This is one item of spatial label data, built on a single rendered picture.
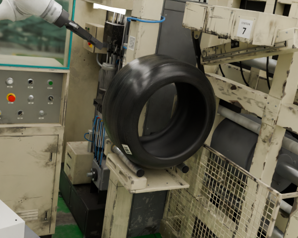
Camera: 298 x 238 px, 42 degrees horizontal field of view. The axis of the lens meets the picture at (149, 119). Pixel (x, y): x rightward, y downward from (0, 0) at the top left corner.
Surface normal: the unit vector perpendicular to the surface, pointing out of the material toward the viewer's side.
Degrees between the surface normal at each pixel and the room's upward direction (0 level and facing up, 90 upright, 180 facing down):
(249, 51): 90
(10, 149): 90
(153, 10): 90
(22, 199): 88
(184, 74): 79
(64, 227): 0
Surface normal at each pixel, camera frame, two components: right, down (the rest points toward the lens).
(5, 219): 0.19, -0.95
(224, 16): -0.88, 0.00
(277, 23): 0.45, 0.33
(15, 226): 0.72, 0.31
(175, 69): 0.33, -0.47
